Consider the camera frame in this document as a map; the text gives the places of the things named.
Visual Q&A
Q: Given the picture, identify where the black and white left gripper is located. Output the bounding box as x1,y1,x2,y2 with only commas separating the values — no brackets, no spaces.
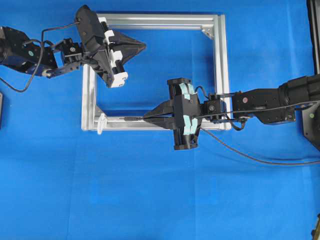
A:
92,17,147,88

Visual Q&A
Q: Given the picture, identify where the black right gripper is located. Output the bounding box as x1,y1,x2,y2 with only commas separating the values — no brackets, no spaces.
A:
143,78,202,150

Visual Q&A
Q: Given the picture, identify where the thin black wire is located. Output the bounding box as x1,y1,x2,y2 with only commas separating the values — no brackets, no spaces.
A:
119,115,320,166

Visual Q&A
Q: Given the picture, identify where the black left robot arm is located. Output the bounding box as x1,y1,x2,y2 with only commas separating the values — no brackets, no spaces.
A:
0,17,146,88

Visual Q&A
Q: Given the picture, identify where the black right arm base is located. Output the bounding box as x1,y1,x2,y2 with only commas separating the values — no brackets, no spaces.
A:
302,103,320,151

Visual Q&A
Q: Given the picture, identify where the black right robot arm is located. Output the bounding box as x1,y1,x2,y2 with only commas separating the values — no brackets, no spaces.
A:
142,74,320,150

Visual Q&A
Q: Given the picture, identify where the white zip tie loop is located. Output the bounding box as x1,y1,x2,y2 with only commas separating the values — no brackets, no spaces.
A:
97,113,108,135

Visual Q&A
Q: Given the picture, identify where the black box at left edge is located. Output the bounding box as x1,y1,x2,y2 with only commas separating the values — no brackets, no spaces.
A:
0,92,4,129

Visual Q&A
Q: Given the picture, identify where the dark object at bottom right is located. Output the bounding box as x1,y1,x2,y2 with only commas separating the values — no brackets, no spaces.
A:
311,214,320,240

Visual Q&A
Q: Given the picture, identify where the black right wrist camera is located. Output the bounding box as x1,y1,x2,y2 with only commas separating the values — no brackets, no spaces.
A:
173,93,201,135

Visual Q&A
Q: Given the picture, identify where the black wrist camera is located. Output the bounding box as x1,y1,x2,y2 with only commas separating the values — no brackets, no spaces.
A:
173,93,201,135
75,5,105,53

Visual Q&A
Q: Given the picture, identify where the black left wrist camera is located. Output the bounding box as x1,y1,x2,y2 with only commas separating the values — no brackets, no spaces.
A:
75,5,105,53

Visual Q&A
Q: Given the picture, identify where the black left camera cable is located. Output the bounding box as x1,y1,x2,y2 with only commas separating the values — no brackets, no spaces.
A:
0,21,81,94

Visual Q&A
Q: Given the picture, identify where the silver aluminium extrusion frame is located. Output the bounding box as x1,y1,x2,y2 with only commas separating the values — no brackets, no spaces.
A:
81,13,230,132

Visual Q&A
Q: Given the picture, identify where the black rail at top right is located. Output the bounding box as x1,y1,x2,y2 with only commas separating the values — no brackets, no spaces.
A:
306,0,320,74

